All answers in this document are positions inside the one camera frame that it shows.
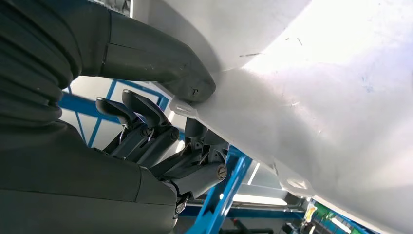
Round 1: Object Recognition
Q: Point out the blue metal shelf rack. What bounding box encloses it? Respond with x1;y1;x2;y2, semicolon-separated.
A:
59;79;170;148
179;145;372;234

